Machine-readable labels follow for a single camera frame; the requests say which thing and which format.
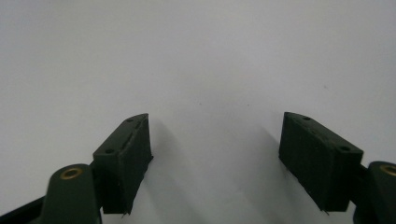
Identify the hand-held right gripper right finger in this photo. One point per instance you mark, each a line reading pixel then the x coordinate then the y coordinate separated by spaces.
pixel 317 165

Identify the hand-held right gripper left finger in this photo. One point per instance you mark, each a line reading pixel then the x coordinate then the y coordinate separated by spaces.
pixel 124 161

